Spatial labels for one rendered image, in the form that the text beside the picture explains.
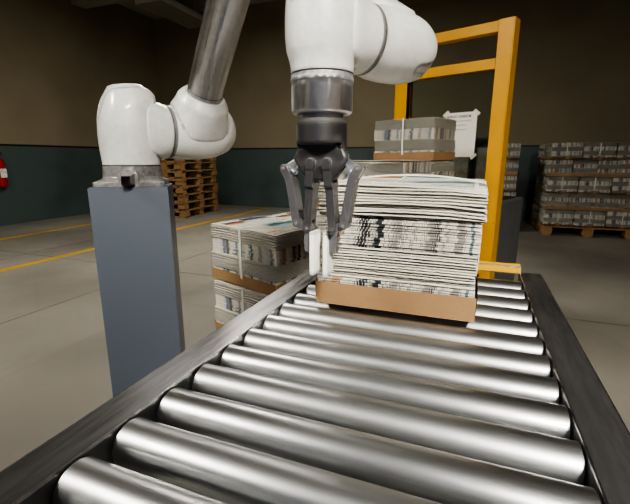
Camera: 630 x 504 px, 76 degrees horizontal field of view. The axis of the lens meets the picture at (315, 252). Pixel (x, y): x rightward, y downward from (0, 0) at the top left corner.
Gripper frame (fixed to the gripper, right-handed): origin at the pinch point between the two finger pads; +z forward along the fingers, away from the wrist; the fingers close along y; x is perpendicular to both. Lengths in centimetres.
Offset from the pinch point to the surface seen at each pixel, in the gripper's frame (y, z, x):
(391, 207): -8.8, -6.4, -10.5
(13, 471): 15.0, 13.0, 39.3
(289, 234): 37, 11, -68
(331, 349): -3.6, 13.5, 5.3
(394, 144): 22, -22, -179
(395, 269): -9.9, 4.6, -11.0
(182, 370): 12.6, 13.0, 19.1
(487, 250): -33, 42, -216
